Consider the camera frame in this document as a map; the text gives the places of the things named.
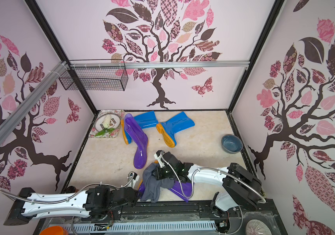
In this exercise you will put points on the grey-blue bowl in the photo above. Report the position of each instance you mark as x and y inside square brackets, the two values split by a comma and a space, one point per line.
[231, 144]

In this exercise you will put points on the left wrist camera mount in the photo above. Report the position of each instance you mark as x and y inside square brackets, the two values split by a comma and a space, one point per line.
[133, 179]

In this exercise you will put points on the orange round object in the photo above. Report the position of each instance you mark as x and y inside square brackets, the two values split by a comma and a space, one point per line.
[54, 230]

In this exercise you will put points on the blue boot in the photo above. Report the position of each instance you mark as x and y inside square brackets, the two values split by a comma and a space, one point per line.
[172, 126]
[145, 120]

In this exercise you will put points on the white patterned plate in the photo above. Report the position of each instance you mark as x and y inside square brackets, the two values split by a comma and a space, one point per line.
[116, 117]

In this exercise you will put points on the round wire fan guard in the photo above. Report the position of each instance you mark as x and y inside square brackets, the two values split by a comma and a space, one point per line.
[257, 227]

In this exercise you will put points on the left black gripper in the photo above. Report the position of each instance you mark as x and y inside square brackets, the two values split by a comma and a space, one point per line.
[133, 204]

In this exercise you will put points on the floral square tray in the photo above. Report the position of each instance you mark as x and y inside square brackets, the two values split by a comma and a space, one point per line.
[114, 134]

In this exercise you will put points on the grey cloth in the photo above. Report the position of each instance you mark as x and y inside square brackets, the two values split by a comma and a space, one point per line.
[152, 185]

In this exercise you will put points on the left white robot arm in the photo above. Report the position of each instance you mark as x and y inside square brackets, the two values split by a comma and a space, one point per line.
[16, 218]

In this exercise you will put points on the black wire basket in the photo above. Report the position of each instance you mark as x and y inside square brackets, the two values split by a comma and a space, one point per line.
[95, 75]

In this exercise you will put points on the blue boot on left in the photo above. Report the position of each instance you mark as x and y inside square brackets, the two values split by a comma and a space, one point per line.
[145, 120]

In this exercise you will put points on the white slotted cable duct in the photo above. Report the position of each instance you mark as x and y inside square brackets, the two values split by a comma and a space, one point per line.
[141, 227]

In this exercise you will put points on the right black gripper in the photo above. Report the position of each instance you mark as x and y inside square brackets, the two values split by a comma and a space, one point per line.
[165, 169]

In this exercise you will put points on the blue boot on right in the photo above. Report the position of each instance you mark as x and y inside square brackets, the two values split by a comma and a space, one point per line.
[172, 126]

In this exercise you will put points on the purple boot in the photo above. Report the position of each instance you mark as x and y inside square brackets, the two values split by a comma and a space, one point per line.
[182, 190]
[138, 136]

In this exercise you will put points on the brown cylinder bottle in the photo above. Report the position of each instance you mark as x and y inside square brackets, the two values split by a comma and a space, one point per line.
[71, 189]

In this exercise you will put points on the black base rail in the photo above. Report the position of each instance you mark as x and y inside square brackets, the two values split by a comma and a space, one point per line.
[233, 221]

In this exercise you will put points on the back aluminium rail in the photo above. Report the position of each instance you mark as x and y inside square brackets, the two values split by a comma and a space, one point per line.
[157, 65]

